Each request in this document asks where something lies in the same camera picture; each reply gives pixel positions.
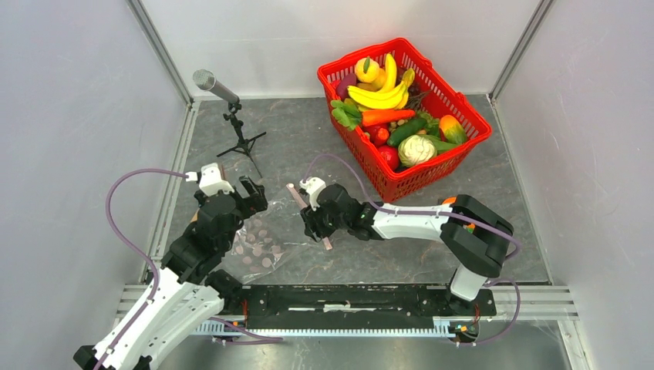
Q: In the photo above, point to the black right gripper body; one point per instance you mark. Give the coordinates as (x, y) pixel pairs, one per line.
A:
(322, 223)

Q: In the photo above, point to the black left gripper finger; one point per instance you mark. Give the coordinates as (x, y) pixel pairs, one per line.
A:
(248, 184)
(257, 199)

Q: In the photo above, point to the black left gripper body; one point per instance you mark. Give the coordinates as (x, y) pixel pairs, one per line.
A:
(244, 210)

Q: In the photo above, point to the clear pink zip top bag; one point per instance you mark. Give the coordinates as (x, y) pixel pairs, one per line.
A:
(271, 238)

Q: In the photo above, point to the yellow banana bunch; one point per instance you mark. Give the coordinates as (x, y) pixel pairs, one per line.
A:
(387, 91)

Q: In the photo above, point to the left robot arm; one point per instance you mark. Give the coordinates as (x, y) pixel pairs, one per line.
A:
(187, 288)

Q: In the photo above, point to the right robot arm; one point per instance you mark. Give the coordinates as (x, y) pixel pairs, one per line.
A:
(477, 237)

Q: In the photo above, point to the black microphone tripod stand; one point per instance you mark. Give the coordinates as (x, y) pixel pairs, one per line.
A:
(244, 145)

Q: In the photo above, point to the red tomato toy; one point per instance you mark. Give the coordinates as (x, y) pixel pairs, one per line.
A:
(390, 156)

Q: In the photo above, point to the red pepper toy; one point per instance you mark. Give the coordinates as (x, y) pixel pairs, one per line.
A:
(378, 135)

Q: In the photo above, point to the green cucumber toy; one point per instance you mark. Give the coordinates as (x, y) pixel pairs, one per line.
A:
(402, 132)

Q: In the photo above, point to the orange carrot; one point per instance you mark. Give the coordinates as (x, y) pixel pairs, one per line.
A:
(376, 117)

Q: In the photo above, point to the grey microphone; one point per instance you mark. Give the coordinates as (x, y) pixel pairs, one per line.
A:
(206, 81)

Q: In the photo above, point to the purple sweet potato toy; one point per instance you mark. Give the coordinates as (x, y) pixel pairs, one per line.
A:
(343, 85)

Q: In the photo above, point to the green leaf vegetable toy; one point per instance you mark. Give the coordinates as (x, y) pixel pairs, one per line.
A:
(439, 145)

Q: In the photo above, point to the mango toy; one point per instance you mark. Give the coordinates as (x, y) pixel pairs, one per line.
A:
(452, 130)

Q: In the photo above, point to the red plastic basket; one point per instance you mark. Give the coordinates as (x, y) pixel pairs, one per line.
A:
(442, 99)

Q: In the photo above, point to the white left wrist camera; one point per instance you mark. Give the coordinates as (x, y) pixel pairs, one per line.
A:
(210, 180)

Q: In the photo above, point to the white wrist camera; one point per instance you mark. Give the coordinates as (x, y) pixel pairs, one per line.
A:
(210, 180)
(313, 186)

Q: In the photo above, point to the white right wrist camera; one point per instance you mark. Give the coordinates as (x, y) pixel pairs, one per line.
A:
(313, 186)

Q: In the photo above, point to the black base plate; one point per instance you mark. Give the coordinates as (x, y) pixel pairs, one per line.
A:
(353, 306)

